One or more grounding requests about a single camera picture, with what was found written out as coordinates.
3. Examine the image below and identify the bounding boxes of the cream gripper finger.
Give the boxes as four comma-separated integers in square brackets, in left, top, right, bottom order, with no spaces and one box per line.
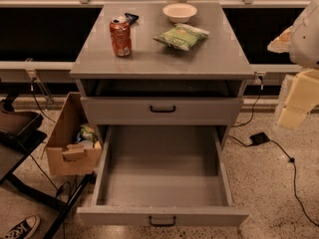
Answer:
[277,69,319,129]

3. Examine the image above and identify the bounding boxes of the green jalapeno chip bag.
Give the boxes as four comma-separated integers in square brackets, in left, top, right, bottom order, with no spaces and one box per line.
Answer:
[154,23,209,51]

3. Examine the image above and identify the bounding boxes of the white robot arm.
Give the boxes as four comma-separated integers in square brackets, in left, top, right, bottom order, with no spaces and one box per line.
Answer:
[267,0,319,129]

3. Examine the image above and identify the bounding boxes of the grey drawer cabinet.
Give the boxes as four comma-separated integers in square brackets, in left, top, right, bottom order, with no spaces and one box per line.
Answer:
[71,0,253,141]

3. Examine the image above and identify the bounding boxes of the open grey bottom drawer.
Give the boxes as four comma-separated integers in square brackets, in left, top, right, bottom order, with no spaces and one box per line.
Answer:
[78,125,248,226]

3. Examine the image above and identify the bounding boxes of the closed grey upper drawer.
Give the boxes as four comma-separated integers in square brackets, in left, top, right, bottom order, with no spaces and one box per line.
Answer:
[81,97,243,125]

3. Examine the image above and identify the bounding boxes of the black power adapter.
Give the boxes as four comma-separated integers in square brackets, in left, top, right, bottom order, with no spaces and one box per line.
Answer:
[250,132,270,145]

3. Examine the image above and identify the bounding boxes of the white bowl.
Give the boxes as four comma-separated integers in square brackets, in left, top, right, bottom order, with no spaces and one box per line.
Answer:
[162,3,197,23]

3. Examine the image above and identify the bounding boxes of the dark blue snack wrapper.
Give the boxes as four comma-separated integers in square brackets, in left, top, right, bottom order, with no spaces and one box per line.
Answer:
[125,13,139,25]

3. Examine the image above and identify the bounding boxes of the orange soda can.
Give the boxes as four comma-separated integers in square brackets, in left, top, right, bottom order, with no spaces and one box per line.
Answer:
[110,16,132,57]

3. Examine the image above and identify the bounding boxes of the snack bags in box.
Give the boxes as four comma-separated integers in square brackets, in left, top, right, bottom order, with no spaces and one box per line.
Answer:
[75,123,101,148]

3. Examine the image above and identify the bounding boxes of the cardboard box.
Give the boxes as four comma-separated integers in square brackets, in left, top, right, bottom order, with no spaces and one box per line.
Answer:
[46,93,102,175]

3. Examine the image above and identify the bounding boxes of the dark folding table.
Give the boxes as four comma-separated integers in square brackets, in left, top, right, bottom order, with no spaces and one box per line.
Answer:
[0,99,93,239]

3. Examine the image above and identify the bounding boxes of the black and white sneaker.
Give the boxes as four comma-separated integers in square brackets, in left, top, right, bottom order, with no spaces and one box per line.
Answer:
[0,215,40,239]

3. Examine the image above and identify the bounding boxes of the black floor cable right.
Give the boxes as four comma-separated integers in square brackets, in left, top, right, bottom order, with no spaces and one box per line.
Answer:
[227,134,319,228]

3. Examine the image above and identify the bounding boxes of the black upper drawer handle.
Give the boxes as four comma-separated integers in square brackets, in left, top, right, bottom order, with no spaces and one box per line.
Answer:
[150,106,176,114]

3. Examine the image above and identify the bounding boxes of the black drawer handle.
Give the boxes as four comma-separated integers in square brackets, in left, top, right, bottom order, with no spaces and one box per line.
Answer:
[149,215,176,227]
[150,106,176,114]

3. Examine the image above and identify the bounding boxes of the black bottom drawer handle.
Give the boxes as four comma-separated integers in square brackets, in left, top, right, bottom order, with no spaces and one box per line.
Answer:
[149,215,176,227]

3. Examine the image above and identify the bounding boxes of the black cable left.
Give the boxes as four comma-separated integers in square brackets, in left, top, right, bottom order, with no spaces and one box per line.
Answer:
[29,77,57,123]

